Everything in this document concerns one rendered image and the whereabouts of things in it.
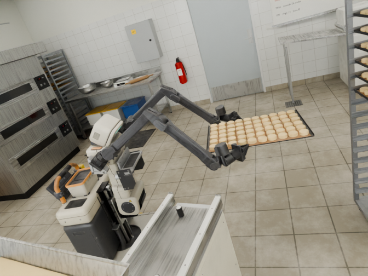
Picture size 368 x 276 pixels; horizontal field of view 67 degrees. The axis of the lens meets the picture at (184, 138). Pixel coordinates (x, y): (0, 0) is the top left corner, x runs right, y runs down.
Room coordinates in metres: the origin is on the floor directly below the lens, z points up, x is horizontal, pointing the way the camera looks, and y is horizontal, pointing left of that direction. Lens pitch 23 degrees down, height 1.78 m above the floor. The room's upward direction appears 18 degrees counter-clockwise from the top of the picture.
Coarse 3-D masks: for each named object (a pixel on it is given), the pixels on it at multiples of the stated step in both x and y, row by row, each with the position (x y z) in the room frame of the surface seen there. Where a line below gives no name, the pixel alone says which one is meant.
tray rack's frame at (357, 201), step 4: (360, 196) 1.63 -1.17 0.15; (364, 196) 1.62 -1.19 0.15; (356, 200) 1.60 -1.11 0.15; (360, 200) 1.59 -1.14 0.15; (364, 200) 1.58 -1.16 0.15; (356, 204) 1.59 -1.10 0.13; (360, 204) 1.55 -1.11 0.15; (364, 204) 1.54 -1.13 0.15; (360, 208) 1.52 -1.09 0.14; (364, 208) 1.51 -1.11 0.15; (364, 212) 1.47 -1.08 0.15
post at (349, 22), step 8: (344, 0) 1.64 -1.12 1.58; (352, 8) 1.61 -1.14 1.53; (352, 24) 1.61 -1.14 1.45; (352, 40) 1.61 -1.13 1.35; (352, 56) 1.61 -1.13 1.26; (352, 72) 1.61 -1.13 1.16; (352, 80) 1.61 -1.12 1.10; (352, 96) 1.61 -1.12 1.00; (352, 120) 1.61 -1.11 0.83; (352, 144) 1.62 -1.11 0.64; (352, 152) 1.63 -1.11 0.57; (352, 160) 1.63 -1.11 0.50; (352, 168) 1.64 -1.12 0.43
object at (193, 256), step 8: (216, 200) 1.15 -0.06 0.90; (216, 208) 1.11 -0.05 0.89; (208, 216) 1.05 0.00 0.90; (216, 216) 1.09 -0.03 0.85; (208, 224) 1.01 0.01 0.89; (200, 232) 0.97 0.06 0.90; (208, 232) 0.99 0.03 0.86; (200, 240) 0.92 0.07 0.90; (192, 248) 0.89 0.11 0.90; (200, 248) 0.91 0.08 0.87; (192, 256) 0.85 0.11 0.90; (184, 264) 0.82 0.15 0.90; (192, 264) 0.83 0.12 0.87; (184, 272) 0.79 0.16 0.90; (192, 272) 0.82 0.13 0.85
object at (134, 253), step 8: (168, 192) 1.34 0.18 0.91; (168, 200) 1.28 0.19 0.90; (160, 208) 1.23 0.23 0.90; (168, 208) 1.26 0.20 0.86; (152, 216) 1.18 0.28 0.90; (160, 216) 1.19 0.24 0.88; (152, 224) 1.13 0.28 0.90; (160, 224) 1.17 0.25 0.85; (144, 232) 1.08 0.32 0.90; (152, 232) 1.11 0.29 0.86; (136, 240) 1.04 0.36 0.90; (144, 240) 1.05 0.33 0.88; (136, 248) 1.00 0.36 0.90; (144, 248) 1.03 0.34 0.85; (128, 256) 0.96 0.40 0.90; (136, 256) 0.98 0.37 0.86
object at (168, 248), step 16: (192, 208) 1.22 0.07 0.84; (176, 224) 1.14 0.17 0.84; (192, 224) 1.10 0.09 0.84; (224, 224) 1.11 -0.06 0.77; (160, 240) 1.06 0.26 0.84; (176, 240) 1.03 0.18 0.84; (192, 240) 1.00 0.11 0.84; (208, 240) 0.97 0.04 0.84; (224, 240) 1.07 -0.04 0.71; (144, 256) 0.99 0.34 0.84; (160, 256) 0.96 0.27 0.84; (176, 256) 0.93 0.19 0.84; (208, 256) 0.92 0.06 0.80; (224, 256) 1.03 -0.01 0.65; (144, 272) 0.90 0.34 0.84; (160, 272) 0.88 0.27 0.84; (176, 272) 0.85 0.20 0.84; (208, 272) 0.88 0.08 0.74; (224, 272) 0.99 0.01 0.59; (240, 272) 1.13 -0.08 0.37
